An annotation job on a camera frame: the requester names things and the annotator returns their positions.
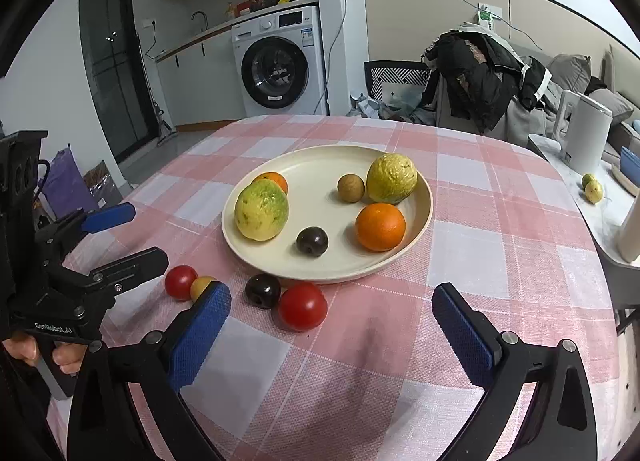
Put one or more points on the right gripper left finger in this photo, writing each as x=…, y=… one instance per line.
x=104, y=421

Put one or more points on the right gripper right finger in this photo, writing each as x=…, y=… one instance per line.
x=559, y=423

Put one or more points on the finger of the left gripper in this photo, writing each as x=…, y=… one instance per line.
x=129, y=272
x=107, y=218

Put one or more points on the small red tomato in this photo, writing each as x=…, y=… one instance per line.
x=178, y=282

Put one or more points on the green yellow guava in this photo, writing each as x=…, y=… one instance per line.
x=261, y=210

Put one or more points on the large red tomato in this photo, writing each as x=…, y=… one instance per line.
x=302, y=307

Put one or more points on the dark plum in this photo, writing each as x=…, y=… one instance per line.
x=263, y=291
x=312, y=241

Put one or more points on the brown longan fruit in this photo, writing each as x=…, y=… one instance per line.
x=350, y=188

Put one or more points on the large orange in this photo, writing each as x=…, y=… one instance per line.
x=380, y=227

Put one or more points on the purple bag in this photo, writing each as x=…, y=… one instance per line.
x=65, y=189

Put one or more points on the small mandarin orange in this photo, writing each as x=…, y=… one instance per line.
x=275, y=177

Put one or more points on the white paper cup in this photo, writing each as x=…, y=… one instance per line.
x=628, y=237

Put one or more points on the pink checkered tablecloth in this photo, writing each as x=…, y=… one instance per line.
x=378, y=379

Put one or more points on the yellow green fruit on side table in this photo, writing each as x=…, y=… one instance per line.
x=592, y=188

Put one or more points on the white washing machine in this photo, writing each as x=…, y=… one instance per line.
x=279, y=59

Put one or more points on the blue bowl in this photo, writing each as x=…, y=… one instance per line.
x=630, y=165

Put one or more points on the yellow wrinkled guava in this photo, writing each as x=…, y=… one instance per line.
x=391, y=178

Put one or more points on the white electric kettle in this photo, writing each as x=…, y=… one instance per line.
x=581, y=127

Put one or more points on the black mesh chair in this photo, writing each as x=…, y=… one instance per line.
x=396, y=82

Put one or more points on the grey sofa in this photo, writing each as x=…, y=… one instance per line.
x=617, y=88

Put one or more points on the pile of dark clothes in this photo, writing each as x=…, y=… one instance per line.
x=484, y=74

